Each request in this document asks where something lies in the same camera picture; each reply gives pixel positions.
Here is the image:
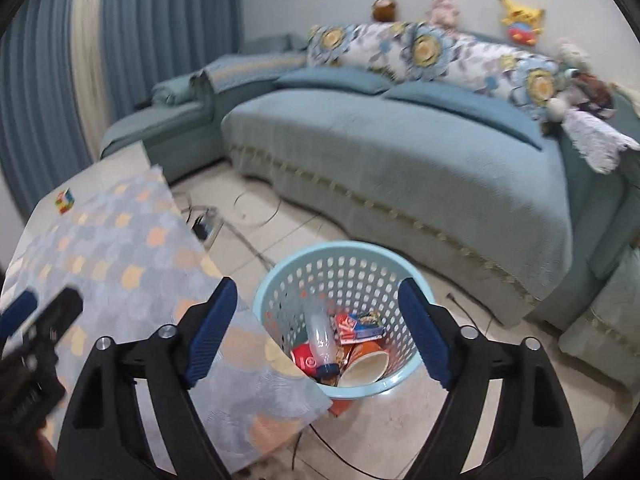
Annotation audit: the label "orange paper cup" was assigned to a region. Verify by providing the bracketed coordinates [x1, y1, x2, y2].
[337, 340, 390, 388]

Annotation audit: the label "red white paper cup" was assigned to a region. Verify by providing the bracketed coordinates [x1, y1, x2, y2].
[290, 341, 321, 379]

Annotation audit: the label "red blue card box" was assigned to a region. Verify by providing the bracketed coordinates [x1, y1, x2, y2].
[333, 312, 385, 346]

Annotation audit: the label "clear bottle blue cap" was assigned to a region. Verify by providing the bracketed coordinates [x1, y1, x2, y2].
[303, 296, 340, 379]

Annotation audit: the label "colourful puzzle cube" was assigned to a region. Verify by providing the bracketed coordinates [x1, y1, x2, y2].
[54, 188, 75, 214]

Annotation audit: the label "floor power strip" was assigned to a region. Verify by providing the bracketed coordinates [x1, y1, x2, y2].
[192, 208, 224, 250]

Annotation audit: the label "light blue perforated basket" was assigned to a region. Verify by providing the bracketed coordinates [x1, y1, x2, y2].
[252, 240, 435, 401]

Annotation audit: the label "teal sofa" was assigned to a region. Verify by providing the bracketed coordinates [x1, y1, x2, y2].
[101, 37, 639, 390]

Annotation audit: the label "blue curtains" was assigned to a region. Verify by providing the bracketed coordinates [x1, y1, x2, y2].
[1, 0, 242, 216]

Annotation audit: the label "white fringed blanket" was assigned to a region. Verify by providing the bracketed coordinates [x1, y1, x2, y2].
[562, 108, 639, 174]

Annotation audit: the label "floral sofa cushions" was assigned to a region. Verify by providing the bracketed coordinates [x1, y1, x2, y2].
[307, 22, 561, 122]

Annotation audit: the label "yellow plush toy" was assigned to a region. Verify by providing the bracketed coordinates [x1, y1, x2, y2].
[499, 0, 546, 47]

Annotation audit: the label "pink plush toy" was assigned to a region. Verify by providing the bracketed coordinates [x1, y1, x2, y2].
[428, 0, 460, 30]

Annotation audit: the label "brown plush toy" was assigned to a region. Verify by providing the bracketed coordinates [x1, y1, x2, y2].
[371, 0, 397, 23]

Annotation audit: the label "black floor cable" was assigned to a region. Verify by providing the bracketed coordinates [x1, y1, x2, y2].
[219, 219, 482, 480]

